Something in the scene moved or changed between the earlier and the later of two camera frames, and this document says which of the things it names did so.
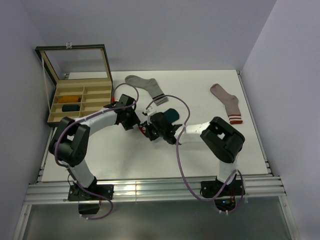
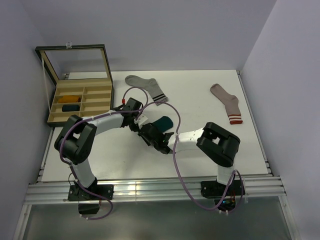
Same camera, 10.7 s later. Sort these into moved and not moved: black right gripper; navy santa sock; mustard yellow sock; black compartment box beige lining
Moved: black right gripper
Not moved: black compartment box beige lining; navy santa sock; mustard yellow sock
